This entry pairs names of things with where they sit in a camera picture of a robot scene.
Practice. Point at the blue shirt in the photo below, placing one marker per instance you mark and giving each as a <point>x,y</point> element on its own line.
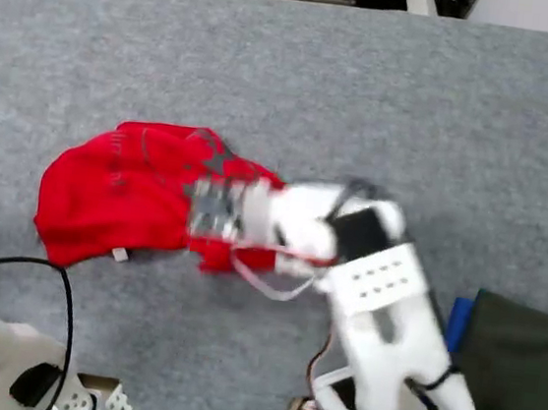
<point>458,325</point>

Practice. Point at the dark green shirt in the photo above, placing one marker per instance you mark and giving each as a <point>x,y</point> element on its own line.
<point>517,371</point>

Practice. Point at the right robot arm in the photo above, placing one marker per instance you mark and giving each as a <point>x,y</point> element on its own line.
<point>387,337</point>

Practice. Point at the red shirt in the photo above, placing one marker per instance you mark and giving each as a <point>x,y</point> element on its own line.
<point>106,196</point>

